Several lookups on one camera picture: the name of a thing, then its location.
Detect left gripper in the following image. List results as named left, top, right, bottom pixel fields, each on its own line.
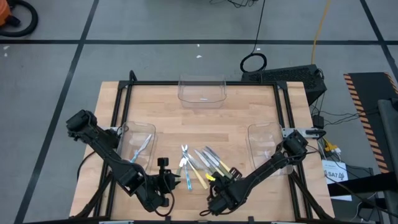
left=155, top=157, right=182, bottom=208

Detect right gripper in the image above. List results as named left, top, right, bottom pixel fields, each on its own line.
left=207, top=167, right=243, bottom=215

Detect blue-patterned-handle cutlery piece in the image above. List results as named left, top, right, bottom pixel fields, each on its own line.
left=130, top=134, right=152, bottom=164

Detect clear plastic bin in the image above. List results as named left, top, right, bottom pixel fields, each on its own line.
left=177, top=74, right=227, bottom=109
left=246, top=122, right=295, bottom=177
left=116, top=121, right=158, bottom=175

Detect black power adapter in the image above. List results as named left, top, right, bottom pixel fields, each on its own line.
left=312, top=114, right=325, bottom=129

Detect white paper sign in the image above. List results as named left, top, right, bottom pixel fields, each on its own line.
left=322, top=159, right=353, bottom=202

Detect black bar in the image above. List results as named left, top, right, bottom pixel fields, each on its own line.
left=326, top=174, right=398, bottom=197

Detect hazard-striped black ramp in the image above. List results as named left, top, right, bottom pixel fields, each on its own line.
left=343, top=72, right=398, bottom=174

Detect black aluminium table frame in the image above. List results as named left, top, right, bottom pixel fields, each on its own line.
left=70, top=70, right=335, bottom=224

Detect yellow cable connectors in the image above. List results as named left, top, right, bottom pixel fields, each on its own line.
left=323, top=138, right=342, bottom=156

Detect black hanging cable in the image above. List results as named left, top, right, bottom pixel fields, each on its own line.
left=239, top=0, right=268, bottom=73

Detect yellow hanging cable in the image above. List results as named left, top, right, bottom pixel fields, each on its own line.
left=311, top=0, right=332, bottom=65

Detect black vacuum hose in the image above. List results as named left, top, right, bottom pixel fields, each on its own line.
left=0, top=0, right=39, bottom=38

